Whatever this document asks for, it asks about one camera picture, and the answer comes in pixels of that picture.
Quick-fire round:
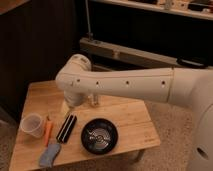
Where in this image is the orange pepper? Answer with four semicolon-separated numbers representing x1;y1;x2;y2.
44;117;53;147

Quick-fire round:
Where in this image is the translucent plastic cup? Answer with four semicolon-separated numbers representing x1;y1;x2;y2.
20;113;44;138

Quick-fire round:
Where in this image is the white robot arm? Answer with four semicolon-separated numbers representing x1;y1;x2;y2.
56;54;213;171

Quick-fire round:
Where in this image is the black ceramic bowl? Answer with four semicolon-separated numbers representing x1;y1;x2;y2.
81;118;118;155

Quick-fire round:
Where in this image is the black ridged rectangular block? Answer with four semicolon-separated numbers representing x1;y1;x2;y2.
56;115;77;143

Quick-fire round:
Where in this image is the small clear glass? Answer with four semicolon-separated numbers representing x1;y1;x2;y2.
90;94;99;107

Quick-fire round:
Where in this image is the wooden table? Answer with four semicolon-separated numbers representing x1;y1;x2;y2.
9;81;160;171

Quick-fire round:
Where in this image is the blue cloth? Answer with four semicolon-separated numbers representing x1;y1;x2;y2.
39;143;61;167

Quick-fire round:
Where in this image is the grey shelf beam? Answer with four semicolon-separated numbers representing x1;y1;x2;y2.
79;36;213;70

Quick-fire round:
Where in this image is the metal vertical pole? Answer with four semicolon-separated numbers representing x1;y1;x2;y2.
85;0;93;41

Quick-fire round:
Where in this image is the upper wooden shelf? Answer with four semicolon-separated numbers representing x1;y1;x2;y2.
92;0;213;21

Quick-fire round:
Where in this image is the black handle on shelf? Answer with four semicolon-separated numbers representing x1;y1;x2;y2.
176;58;208;69

